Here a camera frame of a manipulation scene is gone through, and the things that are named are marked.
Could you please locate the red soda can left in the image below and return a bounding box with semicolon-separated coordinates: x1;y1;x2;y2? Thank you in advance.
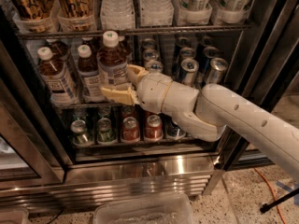
121;117;140;143

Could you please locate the black tripod leg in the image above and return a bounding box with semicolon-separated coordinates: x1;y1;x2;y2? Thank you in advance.
260;188;299;214

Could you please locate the green white can top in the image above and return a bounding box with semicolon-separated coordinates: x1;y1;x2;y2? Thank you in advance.
172;0;212;26

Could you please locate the green soda can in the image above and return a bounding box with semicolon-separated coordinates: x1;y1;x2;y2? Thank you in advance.
96;118;116;145
70;119;93;147

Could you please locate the red soda can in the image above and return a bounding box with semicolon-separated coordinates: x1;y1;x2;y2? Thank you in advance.
121;117;140;143
145;115;163;140

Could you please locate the gold can top left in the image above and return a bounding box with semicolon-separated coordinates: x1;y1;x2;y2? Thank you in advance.
11;0;54;33

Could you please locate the tea bottle front middle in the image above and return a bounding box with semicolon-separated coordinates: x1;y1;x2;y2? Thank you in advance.
77;45;105;103

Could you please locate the blue silver can middle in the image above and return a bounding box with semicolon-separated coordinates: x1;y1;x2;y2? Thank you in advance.
178;58;199;86

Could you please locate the red soda can right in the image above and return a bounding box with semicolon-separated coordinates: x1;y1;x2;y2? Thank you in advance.
145;115;163;140

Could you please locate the silver energy can right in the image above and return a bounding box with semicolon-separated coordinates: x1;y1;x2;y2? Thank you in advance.
205;58;228;84

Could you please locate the green soda can left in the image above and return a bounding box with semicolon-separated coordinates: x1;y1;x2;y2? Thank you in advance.
70;119;93;147

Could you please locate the clear water bottle left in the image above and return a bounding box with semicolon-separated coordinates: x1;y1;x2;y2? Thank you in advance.
100;0;135;30

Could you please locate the orange cable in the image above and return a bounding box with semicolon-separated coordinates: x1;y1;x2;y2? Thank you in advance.
253;167;288;224

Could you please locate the blue silver energy can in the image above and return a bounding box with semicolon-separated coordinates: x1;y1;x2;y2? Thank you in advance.
145;61;164;73

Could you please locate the fridge glass door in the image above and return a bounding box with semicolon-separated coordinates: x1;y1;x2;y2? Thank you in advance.
214;0;299;173

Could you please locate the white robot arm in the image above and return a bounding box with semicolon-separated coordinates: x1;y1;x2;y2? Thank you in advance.
101;64;299;181

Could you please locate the tea bottle front left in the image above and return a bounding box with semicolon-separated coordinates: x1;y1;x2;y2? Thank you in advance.
37;47;78;105

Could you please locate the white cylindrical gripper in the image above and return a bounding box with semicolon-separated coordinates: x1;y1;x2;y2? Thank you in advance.
101;64;173;114

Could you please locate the tea bottle blue label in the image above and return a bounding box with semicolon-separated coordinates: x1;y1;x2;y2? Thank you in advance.
96;31;128;87

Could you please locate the clear plastic bin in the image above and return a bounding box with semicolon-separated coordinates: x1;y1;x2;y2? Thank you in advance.
93;193;196;224

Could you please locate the green white can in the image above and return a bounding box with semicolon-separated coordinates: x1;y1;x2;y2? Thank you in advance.
210;0;250;25
172;0;212;26

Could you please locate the stainless steel fridge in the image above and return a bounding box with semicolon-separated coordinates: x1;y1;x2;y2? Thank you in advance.
0;0;299;212

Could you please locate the green white can right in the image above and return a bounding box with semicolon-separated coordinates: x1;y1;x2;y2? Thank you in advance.
210;0;250;25

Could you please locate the gold can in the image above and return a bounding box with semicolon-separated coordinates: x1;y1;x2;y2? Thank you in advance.
11;0;54;33
58;0;93;32

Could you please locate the dark blue soda can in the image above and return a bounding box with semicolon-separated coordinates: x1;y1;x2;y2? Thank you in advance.
165;119;186;140

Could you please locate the clear water bottle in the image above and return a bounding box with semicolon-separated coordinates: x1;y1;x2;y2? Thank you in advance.
100;0;135;30
139;0;174;27

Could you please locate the clear water bottle right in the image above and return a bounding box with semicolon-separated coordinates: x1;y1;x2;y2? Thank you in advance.
139;0;174;27

